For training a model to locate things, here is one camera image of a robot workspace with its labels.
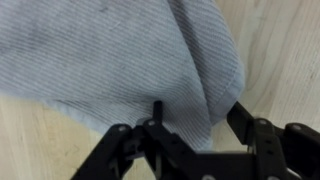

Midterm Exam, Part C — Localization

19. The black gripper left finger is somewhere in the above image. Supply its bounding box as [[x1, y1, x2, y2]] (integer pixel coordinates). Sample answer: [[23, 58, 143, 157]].
[[69, 100, 201, 180]]

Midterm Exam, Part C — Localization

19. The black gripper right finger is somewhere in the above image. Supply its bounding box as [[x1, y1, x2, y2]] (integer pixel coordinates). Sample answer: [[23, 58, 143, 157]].
[[226, 101, 320, 180]]

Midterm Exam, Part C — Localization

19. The grey microfibre towel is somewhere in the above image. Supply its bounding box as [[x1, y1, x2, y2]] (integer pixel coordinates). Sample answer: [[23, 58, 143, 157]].
[[0, 0, 246, 153]]

